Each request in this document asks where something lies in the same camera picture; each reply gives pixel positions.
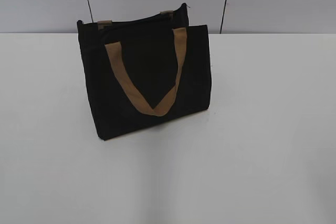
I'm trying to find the black tote bag tan handles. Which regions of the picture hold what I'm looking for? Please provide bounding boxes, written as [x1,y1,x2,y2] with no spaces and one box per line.
[77,4,212,140]

